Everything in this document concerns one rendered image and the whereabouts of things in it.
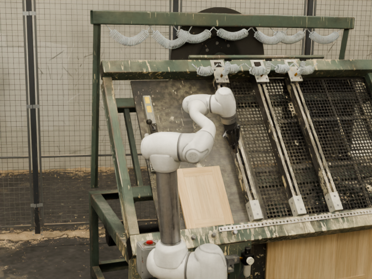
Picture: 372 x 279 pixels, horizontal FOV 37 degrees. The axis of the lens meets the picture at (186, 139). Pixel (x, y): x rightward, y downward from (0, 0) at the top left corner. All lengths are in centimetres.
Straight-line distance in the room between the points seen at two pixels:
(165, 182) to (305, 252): 168
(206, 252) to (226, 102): 80
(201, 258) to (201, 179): 95
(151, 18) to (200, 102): 129
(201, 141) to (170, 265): 64
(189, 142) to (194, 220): 101
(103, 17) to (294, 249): 210
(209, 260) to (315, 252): 152
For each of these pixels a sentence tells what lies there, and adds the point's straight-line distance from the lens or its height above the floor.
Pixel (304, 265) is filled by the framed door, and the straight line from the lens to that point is 403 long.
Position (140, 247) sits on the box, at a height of 92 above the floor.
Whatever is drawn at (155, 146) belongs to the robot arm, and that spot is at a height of 155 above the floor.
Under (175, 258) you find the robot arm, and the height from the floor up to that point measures 100.
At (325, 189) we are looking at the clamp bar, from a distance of 383.
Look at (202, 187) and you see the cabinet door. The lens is 348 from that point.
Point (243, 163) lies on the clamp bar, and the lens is 361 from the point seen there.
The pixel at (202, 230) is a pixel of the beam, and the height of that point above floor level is 90.
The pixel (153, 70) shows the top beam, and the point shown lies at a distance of 374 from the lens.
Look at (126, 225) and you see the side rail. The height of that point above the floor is 94.
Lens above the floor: 207
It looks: 11 degrees down
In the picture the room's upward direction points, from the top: 1 degrees clockwise
